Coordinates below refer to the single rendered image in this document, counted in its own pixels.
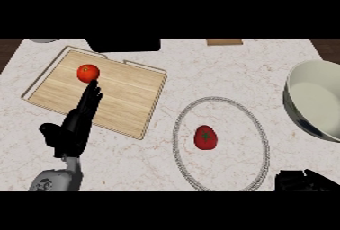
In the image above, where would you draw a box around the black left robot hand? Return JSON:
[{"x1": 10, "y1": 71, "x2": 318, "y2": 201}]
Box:
[{"x1": 38, "y1": 79, "x2": 103, "y2": 159}]

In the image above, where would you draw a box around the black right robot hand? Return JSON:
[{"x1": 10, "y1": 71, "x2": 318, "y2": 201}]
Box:
[{"x1": 272, "y1": 168, "x2": 340, "y2": 192}]

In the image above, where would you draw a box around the round marble-patterned placemat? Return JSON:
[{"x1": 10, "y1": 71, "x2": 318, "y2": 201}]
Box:
[{"x1": 171, "y1": 95, "x2": 270, "y2": 192}]

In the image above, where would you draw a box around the large white bowl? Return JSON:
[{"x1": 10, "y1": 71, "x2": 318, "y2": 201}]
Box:
[{"x1": 281, "y1": 58, "x2": 340, "y2": 144}]

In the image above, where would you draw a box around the pale wooden cutting board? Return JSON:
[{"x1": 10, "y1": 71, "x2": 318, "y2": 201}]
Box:
[{"x1": 19, "y1": 45, "x2": 168, "y2": 141}]

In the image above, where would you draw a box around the red tomato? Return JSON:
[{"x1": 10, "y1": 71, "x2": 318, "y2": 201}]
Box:
[{"x1": 75, "y1": 64, "x2": 100, "y2": 84}]

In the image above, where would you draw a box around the black appliance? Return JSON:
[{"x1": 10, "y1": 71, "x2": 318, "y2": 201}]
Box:
[{"x1": 84, "y1": 38, "x2": 163, "y2": 54}]

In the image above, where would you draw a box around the grey round object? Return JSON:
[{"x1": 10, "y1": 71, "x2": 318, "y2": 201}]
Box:
[{"x1": 28, "y1": 38, "x2": 61, "y2": 44}]

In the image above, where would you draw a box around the brown wooden block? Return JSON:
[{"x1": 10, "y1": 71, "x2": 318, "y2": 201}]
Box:
[{"x1": 205, "y1": 38, "x2": 244, "y2": 47}]

